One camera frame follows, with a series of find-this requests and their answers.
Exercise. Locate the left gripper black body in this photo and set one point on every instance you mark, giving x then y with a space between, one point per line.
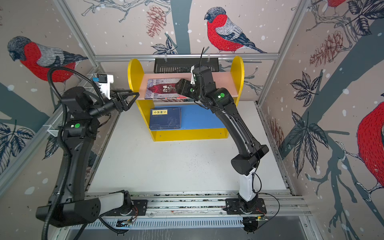
114 104

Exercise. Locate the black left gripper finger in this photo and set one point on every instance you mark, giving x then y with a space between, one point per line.
121 94
127 101

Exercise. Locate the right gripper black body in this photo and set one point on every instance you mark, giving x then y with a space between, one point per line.
202 97

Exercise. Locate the red Hamlet book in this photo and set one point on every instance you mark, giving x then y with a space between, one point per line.
161 89

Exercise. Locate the blue book yellow label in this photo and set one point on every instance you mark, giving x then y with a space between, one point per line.
165 119

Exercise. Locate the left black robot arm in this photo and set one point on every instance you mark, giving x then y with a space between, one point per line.
68 206

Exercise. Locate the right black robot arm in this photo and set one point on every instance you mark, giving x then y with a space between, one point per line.
222 104

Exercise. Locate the black plastic tray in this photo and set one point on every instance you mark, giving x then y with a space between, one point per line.
183 65

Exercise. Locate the yellow pink blue bookshelf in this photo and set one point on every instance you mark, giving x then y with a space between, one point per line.
196 122

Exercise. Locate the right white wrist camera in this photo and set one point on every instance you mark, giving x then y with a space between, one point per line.
193 76

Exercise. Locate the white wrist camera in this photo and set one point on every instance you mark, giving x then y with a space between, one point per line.
104 82
193 76

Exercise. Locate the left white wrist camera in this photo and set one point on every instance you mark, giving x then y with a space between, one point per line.
104 82

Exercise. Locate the white wire mesh basket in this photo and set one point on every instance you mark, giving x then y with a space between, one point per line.
53 128

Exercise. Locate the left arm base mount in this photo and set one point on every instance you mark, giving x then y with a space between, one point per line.
133 208

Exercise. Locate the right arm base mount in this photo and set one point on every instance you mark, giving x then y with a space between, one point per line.
241 207

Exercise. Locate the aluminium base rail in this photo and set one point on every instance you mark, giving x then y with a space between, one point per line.
211 204

